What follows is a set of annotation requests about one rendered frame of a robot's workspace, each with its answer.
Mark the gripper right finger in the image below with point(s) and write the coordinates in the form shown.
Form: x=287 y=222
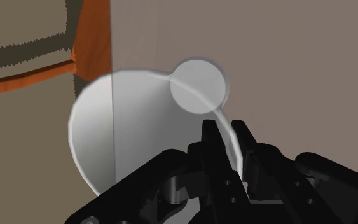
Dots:
x=278 y=173

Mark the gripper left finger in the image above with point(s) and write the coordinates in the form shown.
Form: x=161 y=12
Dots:
x=209 y=173

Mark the white bowl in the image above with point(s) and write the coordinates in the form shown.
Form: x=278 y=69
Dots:
x=129 y=124

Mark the orange wooden furniture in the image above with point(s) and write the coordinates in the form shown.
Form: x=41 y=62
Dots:
x=92 y=37

